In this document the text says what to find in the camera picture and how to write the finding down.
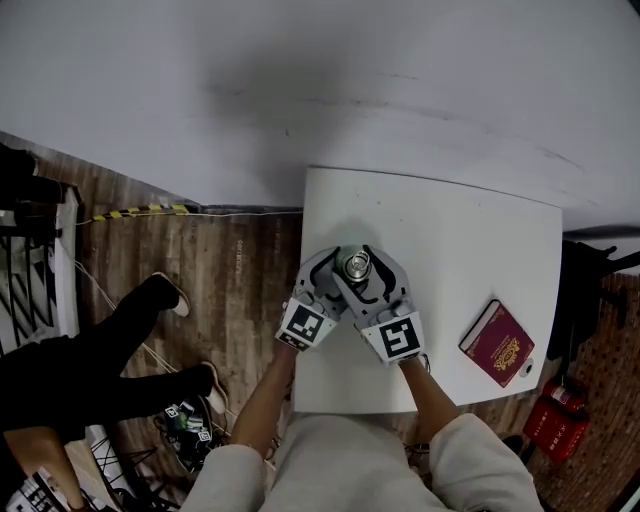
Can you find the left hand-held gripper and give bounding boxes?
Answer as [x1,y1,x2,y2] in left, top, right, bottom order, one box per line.
[275,245,352,355]

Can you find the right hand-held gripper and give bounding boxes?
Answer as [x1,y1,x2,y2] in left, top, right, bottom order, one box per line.
[330,243,427,367]

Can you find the silver metal bottle lid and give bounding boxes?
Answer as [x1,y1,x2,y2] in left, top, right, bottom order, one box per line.
[342,248,374,282]

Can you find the person's right forearm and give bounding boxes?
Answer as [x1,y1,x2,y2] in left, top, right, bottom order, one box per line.
[399,357,459,441]

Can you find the person's left forearm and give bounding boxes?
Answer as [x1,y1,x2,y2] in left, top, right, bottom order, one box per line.
[229,344,296,449]

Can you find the white table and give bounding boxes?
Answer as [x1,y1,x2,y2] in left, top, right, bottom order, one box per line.
[291,165,565,416]

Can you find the red hardcover book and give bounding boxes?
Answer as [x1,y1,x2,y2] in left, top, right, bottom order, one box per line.
[458,298,536,390]

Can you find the person's white shirt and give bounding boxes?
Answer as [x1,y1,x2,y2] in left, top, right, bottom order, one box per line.
[179,412,546,512]

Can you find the spare gripper device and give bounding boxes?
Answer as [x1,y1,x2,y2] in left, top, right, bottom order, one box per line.
[164,402,211,444]

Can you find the yellow black floor tape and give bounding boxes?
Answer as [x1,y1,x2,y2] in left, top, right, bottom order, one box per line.
[91,202,191,223]

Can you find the black office chair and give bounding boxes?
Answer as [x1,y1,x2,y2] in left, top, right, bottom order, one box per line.
[547,224,640,361]

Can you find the red fire extinguisher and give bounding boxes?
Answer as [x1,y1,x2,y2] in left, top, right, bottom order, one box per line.
[542,377,586,414]

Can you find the red fire extinguisher box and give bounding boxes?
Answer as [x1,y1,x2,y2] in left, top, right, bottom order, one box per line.
[522,399,590,466]

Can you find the black stair railing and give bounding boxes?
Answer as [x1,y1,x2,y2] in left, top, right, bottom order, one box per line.
[0,144,84,351]

